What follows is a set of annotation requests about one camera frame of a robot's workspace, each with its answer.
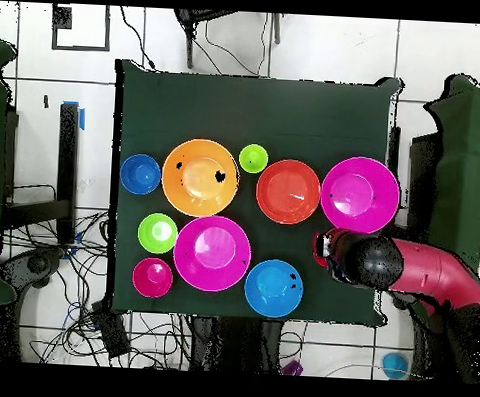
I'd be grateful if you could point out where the green cup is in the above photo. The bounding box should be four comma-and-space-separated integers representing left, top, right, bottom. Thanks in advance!
237, 142, 271, 176

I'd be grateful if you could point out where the red cup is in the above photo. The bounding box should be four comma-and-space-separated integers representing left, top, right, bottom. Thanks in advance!
310, 227, 336, 269

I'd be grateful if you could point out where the large pink bowl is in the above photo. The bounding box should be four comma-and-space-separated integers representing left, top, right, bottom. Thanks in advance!
170, 213, 254, 295
318, 154, 403, 236

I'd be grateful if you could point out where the orange-red bowl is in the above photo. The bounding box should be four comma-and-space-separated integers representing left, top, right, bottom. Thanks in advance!
254, 157, 324, 227

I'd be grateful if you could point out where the light blue bowl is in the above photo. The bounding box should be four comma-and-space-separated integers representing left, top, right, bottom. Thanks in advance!
242, 257, 307, 320

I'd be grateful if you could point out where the grey office chair base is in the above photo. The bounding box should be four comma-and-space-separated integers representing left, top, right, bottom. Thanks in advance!
380, 288, 420, 313
0, 244, 66, 291

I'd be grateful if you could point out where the blue disc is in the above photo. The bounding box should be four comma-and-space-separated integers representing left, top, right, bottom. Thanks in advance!
380, 350, 412, 382

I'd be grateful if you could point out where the large orange bowl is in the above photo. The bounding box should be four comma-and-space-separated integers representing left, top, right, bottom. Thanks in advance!
159, 136, 242, 220

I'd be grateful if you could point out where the dark green tablecloth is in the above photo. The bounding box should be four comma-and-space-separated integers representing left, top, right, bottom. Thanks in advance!
102, 58, 404, 330

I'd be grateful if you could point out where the small green bowl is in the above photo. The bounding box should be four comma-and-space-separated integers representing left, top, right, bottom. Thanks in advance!
136, 211, 180, 256

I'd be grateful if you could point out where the small crimson bowl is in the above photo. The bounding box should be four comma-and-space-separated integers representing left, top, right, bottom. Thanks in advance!
131, 256, 176, 300

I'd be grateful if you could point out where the small dark blue bowl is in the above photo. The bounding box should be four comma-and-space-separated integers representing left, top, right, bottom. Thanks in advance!
118, 152, 163, 196

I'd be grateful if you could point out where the black power brick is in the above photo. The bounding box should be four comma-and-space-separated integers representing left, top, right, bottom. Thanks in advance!
87, 299, 134, 361

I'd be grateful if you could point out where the black bench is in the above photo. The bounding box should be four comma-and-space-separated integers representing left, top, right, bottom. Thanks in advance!
0, 99, 83, 246

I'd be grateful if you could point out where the blue tape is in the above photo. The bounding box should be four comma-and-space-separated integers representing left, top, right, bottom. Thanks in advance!
60, 100, 87, 132

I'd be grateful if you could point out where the tangle of cables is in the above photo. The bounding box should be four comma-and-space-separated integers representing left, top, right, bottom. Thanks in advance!
0, 203, 200, 371

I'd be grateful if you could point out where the black cable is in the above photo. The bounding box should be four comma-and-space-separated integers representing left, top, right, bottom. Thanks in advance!
116, 5, 160, 70

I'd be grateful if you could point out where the black square frame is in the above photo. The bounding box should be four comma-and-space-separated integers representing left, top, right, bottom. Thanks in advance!
50, 1, 114, 54

